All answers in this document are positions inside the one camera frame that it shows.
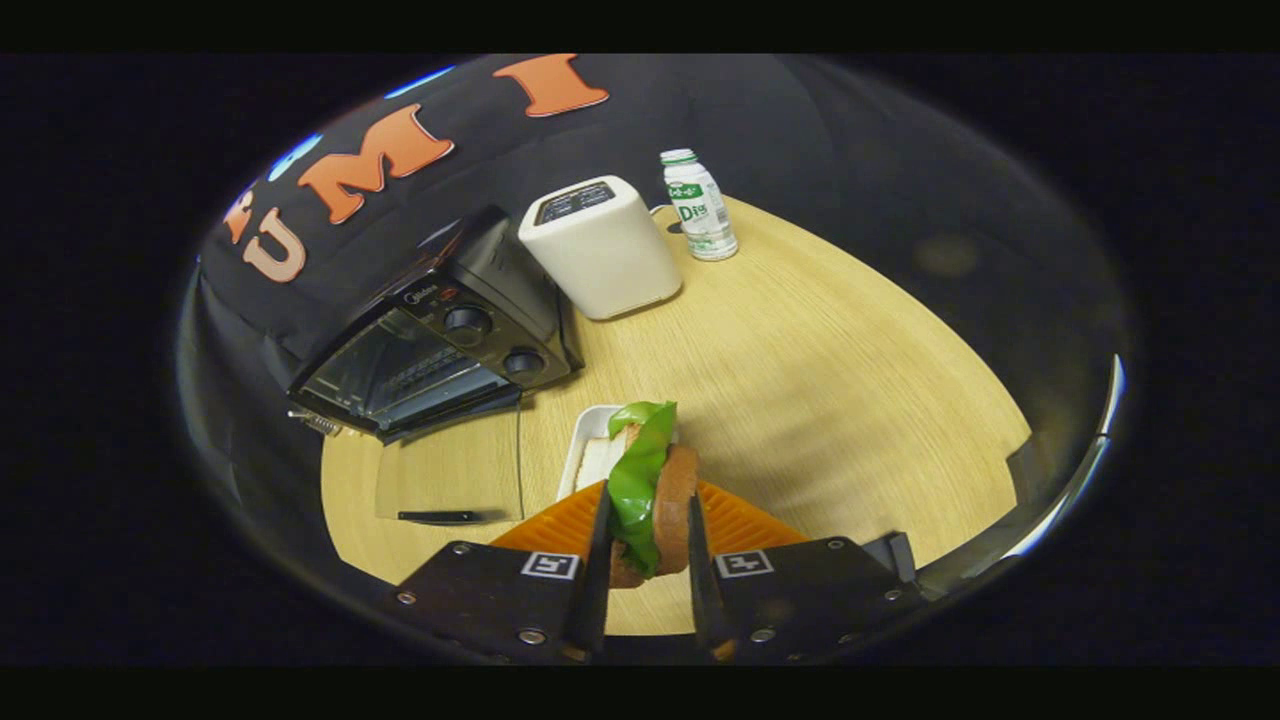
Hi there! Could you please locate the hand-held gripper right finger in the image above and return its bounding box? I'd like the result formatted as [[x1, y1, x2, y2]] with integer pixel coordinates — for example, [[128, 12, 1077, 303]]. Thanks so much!
[[686, 480, 926, 666]]

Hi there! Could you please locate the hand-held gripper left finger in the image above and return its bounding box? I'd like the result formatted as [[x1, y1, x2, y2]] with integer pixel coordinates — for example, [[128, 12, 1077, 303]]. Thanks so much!
[[393, 480, 614, 666]]

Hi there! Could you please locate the lettuce sandwich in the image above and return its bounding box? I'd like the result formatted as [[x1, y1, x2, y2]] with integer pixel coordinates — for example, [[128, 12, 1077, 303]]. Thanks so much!
[[604, 400, 701, 589]]

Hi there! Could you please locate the black toaster oven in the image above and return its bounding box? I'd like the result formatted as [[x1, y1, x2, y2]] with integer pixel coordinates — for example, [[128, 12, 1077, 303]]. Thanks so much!
[[287, 205, 586, 526]]

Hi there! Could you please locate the white plastic tray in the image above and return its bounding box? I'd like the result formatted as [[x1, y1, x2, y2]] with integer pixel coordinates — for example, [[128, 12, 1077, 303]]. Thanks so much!
[[556, 404, 681, 501]]

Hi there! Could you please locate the white box appliance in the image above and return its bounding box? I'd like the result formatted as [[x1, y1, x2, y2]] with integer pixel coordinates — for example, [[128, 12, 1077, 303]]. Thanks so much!
[[517, 175, 684, 321]]

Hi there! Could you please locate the white green-label bottle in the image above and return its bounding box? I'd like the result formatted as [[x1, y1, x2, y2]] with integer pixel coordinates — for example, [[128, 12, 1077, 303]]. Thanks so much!
[[660, 148, 739, 262]]

